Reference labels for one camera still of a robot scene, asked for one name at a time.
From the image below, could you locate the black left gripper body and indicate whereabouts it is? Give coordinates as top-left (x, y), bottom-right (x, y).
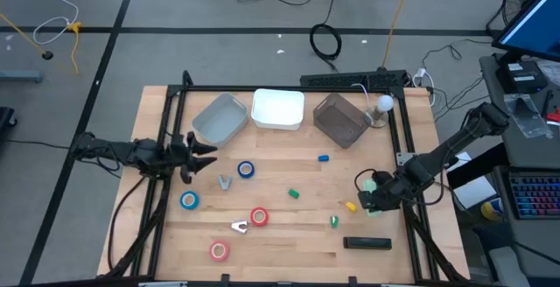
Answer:
top-left (167, 130), bottom-right (198, 185)

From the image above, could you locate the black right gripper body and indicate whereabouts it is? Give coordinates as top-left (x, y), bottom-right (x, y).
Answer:
top-left (357, 171), bottom-right (402, 214)

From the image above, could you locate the mint green stapler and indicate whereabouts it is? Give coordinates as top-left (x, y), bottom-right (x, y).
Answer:
top-left (362, 178), bottom-right (385, 218)

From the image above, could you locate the dark blue tape roll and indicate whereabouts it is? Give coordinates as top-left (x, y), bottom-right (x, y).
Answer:
top-left (236, 160), bottom-right (256, 179)

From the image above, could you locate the light blue tape roll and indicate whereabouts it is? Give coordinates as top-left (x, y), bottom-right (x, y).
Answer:
top-left (179, 190), bottom-right (200, 211)

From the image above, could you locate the long black stapler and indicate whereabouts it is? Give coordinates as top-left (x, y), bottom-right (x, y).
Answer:
top-left (342, 235), bottom-right (393, 251)

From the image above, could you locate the red tape roll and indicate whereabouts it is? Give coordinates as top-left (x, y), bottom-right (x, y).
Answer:
top-left (249, 206), bottom-right (270, 228)

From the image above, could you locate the pink tape roll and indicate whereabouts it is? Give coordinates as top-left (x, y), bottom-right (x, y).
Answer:
top-left (208, 240), bottom-right (231, 263)

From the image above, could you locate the grey plastic bin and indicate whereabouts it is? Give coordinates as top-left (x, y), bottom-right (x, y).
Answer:
top-left (191, 92), bottom-right (249, 148)

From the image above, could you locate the white plastic bin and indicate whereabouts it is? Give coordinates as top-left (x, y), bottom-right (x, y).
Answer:
top-left (250, 87), bottom-right (306, 131)

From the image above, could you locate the brown translucent plastic bin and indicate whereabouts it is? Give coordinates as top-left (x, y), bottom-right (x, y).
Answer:
top-left (312, 93), bottom-right (372, 150)

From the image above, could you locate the white paper sheet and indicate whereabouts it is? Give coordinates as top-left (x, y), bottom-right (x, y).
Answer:
top-left (452, 175), bottom-right (498, 209)

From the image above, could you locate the white bulb brass lamp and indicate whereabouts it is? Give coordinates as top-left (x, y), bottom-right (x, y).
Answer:
top-left (365, 94), bottom-right (396, 130)

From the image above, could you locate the yellow and blue roll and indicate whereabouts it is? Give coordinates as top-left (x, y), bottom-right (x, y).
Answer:
top-left (480, 199), bottom-right (504, 221)

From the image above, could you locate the tall black perforated box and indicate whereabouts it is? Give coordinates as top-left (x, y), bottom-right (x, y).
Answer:
top-left (367, 68), bottom-right (409, 92)

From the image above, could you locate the white power adapter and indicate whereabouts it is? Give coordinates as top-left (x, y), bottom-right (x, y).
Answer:
top-left (410, 66), bottom-right (438, 108)

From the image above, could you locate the long black perforated box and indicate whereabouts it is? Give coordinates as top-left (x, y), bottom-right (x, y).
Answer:
top-left (299, 73), bottom-right (369, 89)

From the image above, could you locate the grey chair seat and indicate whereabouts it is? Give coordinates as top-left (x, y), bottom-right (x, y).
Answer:
top-left (488, 245), bottom-right (531, 287)

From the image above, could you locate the backlit rainbow keyboard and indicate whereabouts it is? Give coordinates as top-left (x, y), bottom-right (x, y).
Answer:
top-left (508, 173), bottom-right (560, 221)

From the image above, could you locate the grey desk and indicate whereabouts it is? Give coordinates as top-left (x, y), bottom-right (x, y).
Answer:
top-left (479, 52), bottom-right (560, 287)

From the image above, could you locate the clear plastic bag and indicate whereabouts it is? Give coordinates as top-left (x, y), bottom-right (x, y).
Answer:
top-left (502, 93), bottom-right (553, 139)

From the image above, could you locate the black mini computer box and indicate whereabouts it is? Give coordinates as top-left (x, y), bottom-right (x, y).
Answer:
top-left (495, 60), bottom-right (549, 95)

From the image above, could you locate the grey metal cart base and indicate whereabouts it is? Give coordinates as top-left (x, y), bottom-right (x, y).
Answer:
top-left (0, 70), bottom-right (44, 83)

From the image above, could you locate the black computer monitor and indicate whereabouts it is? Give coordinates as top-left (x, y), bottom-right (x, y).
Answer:
top-left (492, 0), bottom-right (560, 63)

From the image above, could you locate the black aluminium table frame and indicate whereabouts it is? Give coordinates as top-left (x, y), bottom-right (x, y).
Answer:
top-left (104, 70), bottom-right (472, 287)

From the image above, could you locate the black hanging arm cable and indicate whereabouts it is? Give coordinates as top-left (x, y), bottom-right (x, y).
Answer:
top-left (107, 175), bottom-right (149, 275)

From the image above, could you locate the thin black floor cable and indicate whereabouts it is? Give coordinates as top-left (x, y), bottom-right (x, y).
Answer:
top-left (3, 138), bottom-right (74, 151)

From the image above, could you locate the coiled black cable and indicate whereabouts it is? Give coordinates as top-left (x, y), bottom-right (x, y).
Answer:
top-left (309, 0), bottom-right (343, 73)

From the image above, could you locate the tangled black cable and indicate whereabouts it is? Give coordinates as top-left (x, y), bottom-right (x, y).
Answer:
top-left (420, 37), bottom-right (494, 124)

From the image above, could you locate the yellow cord with black weight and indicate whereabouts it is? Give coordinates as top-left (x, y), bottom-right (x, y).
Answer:
top-left (0, 13), bottom-right (54, 61)

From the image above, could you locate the yellow extension cable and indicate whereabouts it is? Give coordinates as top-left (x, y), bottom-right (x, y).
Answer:
top-left (65, 21), bottom-right (83, 76)

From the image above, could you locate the white floor cable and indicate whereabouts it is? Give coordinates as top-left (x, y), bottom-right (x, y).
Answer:
top-left (32, 0), bottom-right (81, 46)

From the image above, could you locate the hanging yellow cable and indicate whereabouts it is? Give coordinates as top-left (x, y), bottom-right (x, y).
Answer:
top-left (381, 0), bottom-right (417, 70)

